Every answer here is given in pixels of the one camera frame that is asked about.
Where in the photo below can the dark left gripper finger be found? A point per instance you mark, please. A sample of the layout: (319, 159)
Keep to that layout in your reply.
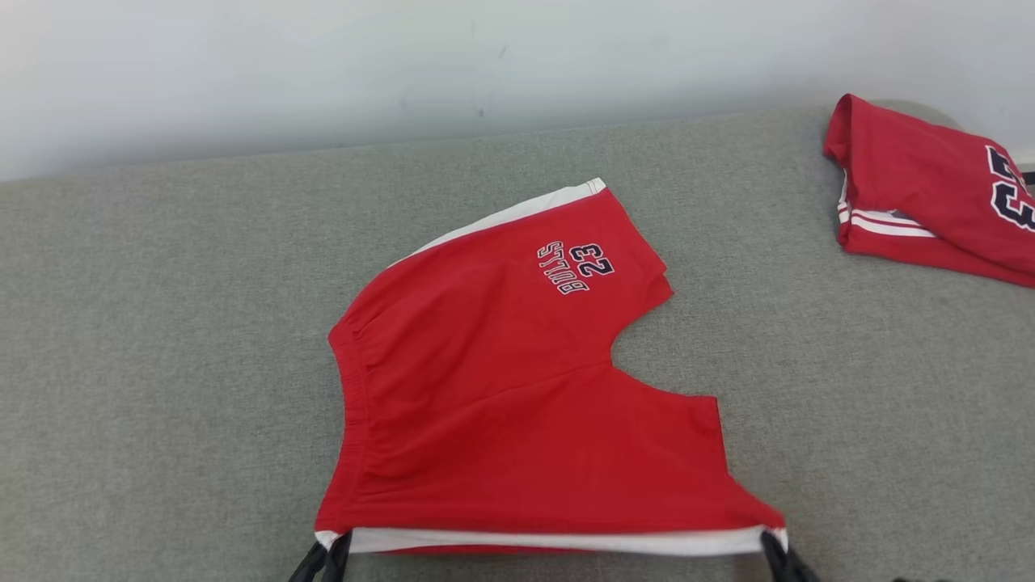
(309, 566)
(338, 562)

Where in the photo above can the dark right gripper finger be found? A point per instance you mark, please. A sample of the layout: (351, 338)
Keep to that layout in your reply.
(776, 562)
(800, 570)

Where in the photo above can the red Bulls 23 shorts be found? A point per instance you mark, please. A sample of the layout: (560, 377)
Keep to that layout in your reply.
(501, 404)

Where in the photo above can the red basketball jersey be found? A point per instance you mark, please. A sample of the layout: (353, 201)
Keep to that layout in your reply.
(914, 170)

